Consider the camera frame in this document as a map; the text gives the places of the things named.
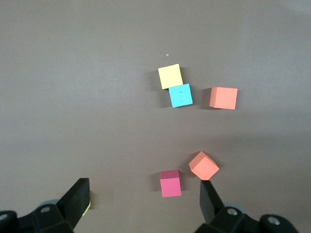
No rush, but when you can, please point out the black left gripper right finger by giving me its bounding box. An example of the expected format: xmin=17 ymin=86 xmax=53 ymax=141
xmin=195 ymin=179 xmax=299 ymax=233

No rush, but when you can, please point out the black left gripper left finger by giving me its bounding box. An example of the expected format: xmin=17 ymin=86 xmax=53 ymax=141
xmin=0 ymin=178 xmax=91 ymax=233

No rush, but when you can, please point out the orange foam cube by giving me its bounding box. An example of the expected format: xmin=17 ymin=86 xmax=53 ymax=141
xmin=188 ymin=150 xmax=220 ymax=181
xmin=209 ymin=86 xmax=239 ymax=111

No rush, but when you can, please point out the yellow foam cube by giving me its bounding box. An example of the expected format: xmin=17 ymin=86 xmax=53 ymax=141
xmin=157 ymin=63 xmax=184 ymax=90
xmin=82 ymin=200 xmax=92 ymax=216

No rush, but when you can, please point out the red foam cube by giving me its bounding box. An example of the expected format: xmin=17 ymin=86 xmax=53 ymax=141
xmin=159 ymin=169 xmax=182 ymax=198

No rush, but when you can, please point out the light blue dented foam cube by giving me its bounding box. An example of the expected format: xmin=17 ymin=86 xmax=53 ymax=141
xmin=168 ymin=83 xmax=194 ymax=108

